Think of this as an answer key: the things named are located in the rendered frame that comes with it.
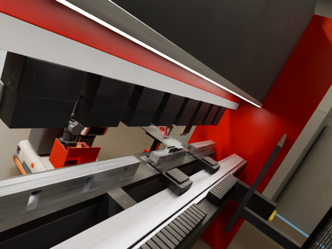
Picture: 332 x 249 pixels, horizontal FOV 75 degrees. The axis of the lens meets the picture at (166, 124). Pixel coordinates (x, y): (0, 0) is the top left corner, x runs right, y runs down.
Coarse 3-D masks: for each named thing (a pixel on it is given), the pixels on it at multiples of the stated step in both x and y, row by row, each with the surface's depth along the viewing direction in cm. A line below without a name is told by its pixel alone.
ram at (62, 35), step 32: (0, 0) 36; (32, 0) 39; (0, 32) 38; (32, 32) 42; (64, 32) 47; (96, 32) 53; (64, 64) 50; (96, 64) 57; (128, 64) 66; (160, 64) 79; (192, 96) 114; (224, 96) 158
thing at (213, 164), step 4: (184, 148) 143; (188, 152) 139; (196, 156) 138; (200, 160) 131; (204, 160) 131; (208, 160) 132; (212, 160) 135; (200, 164) 131; (204, 164) 129; (208, 164) 129; (212, 164) 128; (216, 164) 134; (204, 168) 129; (208, 168) 128; (212, 168) 127; (216, 168) 130; (212, 172) 127
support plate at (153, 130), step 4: (144, 128) 147; (148, 128) 151; (152, 128) 155; (156, 128) 159; (148, 132) 145; (152, 132) 146; (156, 132) 150; (160, 132) 154; (156, 136) 142; (160, 136) 146; (160, 140) 140; (164, 140) 142; (176, 140) 153; (168, 144) 138
